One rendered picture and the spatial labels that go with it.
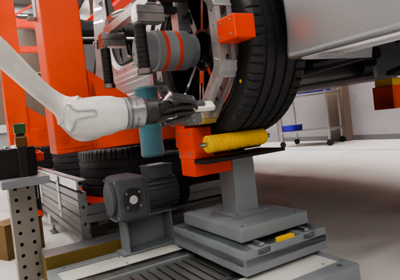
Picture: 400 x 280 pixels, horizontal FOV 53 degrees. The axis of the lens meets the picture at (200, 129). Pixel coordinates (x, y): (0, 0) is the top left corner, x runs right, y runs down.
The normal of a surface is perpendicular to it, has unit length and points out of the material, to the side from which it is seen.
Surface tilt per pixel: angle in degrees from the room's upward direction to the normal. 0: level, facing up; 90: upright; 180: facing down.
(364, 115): 90
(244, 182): 90
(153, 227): 90
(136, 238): 90
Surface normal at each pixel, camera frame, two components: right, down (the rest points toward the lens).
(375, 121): -0.83, 0.11
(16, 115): 0.50, -0.04
